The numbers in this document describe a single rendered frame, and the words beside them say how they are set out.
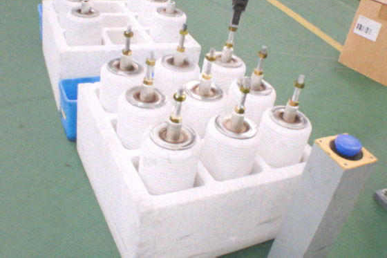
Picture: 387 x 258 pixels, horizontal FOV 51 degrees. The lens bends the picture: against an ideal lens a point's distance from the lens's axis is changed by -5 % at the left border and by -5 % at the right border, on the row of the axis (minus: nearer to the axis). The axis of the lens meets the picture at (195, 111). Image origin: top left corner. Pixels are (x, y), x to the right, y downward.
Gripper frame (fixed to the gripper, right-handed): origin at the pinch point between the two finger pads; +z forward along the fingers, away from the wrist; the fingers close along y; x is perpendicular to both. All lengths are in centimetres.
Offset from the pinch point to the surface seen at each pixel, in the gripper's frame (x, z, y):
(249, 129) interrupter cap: 3.5, 10.2, 27.0
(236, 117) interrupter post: 0.7, 8.2, 27.3
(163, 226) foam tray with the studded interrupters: -8.3, 22.2, 40.5
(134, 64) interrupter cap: -19.1, 10.2, 10.1
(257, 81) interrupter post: 5.8, 8.8, 11.3
